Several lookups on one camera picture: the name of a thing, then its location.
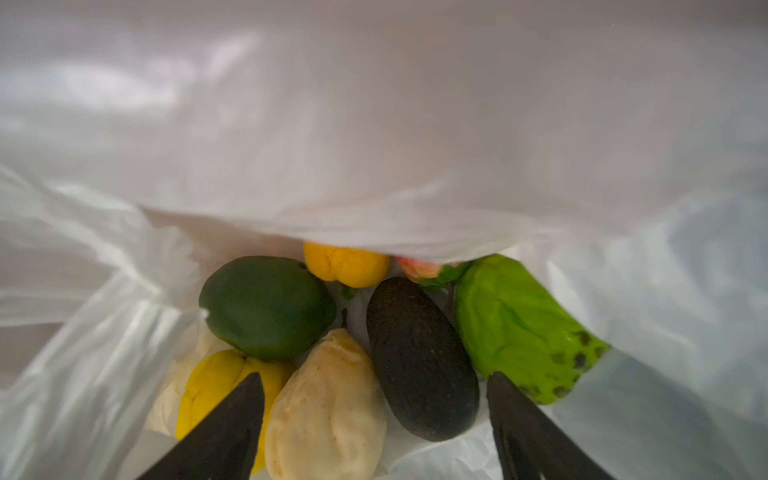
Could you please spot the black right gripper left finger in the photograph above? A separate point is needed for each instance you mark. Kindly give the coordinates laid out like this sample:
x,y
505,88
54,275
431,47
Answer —
x,y
224,444

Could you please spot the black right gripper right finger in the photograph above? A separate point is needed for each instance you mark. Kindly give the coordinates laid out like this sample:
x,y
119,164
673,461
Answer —
x,y
529,444

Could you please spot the beige pear fruit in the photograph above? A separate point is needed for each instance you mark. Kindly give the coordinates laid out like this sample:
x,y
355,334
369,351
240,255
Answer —
x,y
330,420

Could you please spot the white plastic bag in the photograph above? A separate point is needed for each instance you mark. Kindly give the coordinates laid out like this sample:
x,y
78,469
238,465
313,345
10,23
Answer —
x,y
618,149

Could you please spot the yellow lemon fruit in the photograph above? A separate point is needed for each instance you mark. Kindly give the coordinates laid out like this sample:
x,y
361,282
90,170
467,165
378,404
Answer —
x,y
215,377

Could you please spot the light green bumpy fruit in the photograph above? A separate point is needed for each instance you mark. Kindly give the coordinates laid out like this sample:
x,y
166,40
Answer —
x,y
510,323

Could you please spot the dark avocado fruit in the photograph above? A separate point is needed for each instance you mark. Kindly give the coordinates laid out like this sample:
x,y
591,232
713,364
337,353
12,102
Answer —
x,y
421,364

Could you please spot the green mango fruit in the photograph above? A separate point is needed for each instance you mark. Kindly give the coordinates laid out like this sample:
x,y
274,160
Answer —
x,y
268,308

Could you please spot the pink peach fruit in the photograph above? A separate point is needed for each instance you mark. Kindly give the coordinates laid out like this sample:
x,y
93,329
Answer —
x,y
431,275

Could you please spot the yellow orange bumpy fruit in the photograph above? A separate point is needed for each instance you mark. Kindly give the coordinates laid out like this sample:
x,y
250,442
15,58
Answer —
x,y
351,267

